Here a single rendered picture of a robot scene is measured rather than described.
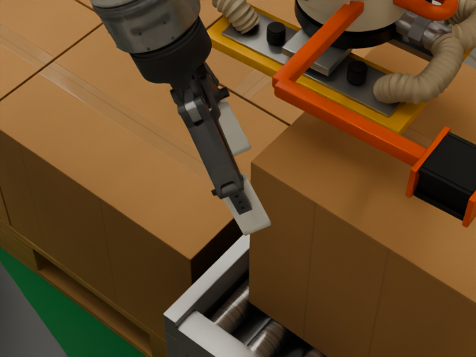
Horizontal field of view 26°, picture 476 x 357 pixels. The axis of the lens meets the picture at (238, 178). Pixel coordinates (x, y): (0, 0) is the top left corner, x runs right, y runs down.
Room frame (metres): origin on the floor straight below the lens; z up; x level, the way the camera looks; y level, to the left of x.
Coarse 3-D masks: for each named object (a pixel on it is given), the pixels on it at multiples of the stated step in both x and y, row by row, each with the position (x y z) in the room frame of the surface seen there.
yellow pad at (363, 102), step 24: (216, 24) 1.17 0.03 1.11; (264, 24) 1.17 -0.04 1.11; (288, 24) 1.17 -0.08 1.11; (216, 48) 1.14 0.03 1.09; (240, 48) 1.12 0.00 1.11; (264, 48) 1.12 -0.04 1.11; (264, 72) 1.08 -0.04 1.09; (312, 72) 1.07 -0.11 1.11; (336, 72) 1.07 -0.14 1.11; (360, 72) 1.04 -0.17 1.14; (384, 72) 1.07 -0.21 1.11; (336, 96) 1.02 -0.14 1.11; (360, 96) 1.02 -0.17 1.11; (384, 120) 0.98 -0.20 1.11; (408, 120) 0.98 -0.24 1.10
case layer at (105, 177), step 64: (0, 0) 1.88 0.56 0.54; (64, 0) 1.88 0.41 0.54; (256, 0) 1.88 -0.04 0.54; (0, 64) 1.67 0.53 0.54; (64, 64) 1.67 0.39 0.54; (128, 64) 1.67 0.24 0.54; (0, 128) 1.47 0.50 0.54; (64, 128) 1.47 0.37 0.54; (128, 128) 1.47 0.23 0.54; (256, 128) 1.47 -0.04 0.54; (0, 192) 1.51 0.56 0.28; (64, 192) 1.36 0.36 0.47; (128, 192) 1.30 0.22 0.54; (192, 192) 1.30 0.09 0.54; (64, 256) 1.39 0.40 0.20; (128, 256) 1.25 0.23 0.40; (192, 256) 1.14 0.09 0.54
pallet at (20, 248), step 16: (0, 224) 1.54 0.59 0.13; (0, 240) 1.55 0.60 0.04; (16, 240) 1.50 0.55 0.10; (16, 256) 1.52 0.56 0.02; (32, 256) 1.47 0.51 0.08; (48, 256) 1.43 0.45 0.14; (48, 272) 1.46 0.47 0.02; (64, 272) 1.46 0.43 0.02; (64, 288) 1.41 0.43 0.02; (80, 288) 1.41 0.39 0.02; (80, 304) 1.37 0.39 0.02; (96, 304) 1.37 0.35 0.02; (112, 304) 1.29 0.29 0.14; (112, 320) 1.32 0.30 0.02; (128, 320) 1.32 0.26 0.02; (128, 336) 1.28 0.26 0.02; (144, 336) 1.28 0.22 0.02; (144, 352) 1.24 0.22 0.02; (160, 352) 1.20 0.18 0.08
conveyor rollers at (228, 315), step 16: (240, 288) 1.07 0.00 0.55; (224, 304) 1.03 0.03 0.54; (240, 304) 1.03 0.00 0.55; (224, 320) 1.00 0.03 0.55; (240, 320) 1.01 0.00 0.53; (272, 320) 1.00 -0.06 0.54; (256, 336) 0.97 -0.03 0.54; (272, 336) 0.96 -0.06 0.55; (288, 336) 0.97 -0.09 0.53; (256, 352) 0.93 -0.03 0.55; (272, 352) 0.94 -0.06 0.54; (320, 352) 0.93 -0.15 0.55
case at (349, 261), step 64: (384, 64) 1.25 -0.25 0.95; (320, 128) 1.10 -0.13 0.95; (256, 192) 1.03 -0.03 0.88; (320, 192) 0.97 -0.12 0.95; (384, 192) 0.97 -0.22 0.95; (256, 256) 1.02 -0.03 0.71; (320, 256) 0.94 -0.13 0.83; (384, 256) 0.87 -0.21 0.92; (448, 256) 0.86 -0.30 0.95; (320, 320) 0.93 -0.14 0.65; (384, 320) 0.86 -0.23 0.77; (448, 320) 0.80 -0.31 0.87
